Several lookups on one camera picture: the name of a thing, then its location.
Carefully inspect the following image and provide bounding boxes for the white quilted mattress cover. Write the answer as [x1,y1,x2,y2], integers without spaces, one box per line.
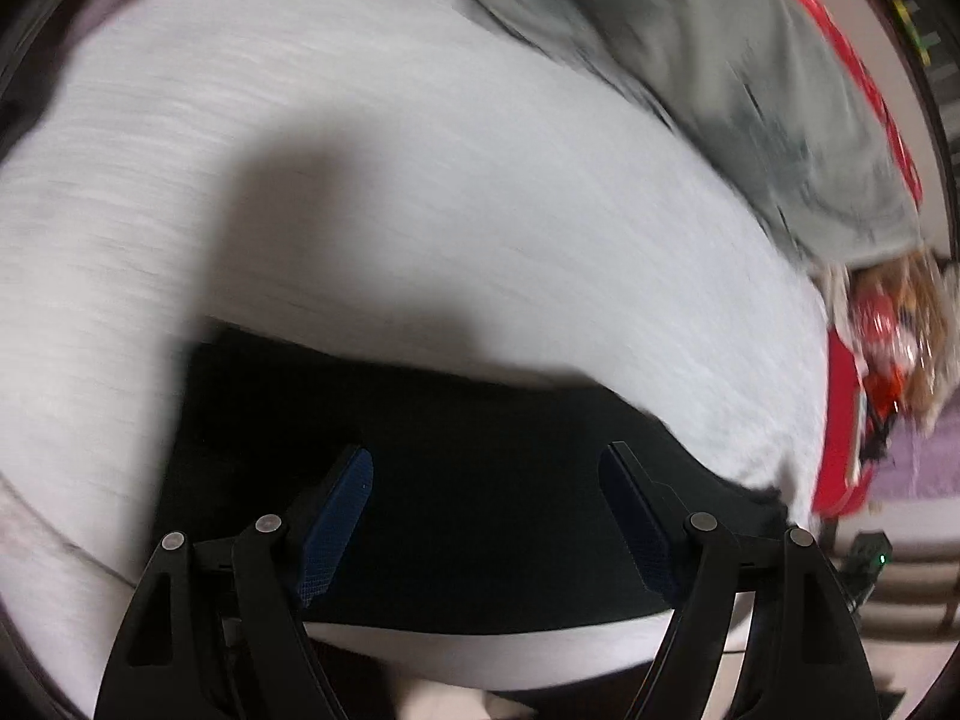
[2,0,827,712]

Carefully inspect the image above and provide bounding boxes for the grey floral pillow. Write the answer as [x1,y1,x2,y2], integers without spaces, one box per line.
[475,0,921,266]

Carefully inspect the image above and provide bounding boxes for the red bedside cloth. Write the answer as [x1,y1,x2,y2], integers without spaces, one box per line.
[812,328,875,520]

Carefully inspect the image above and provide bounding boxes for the bagged plush toys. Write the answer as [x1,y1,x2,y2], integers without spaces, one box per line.
[815,249,958,434]

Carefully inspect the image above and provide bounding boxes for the black pants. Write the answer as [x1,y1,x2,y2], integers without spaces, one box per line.
[153,327,788,635]

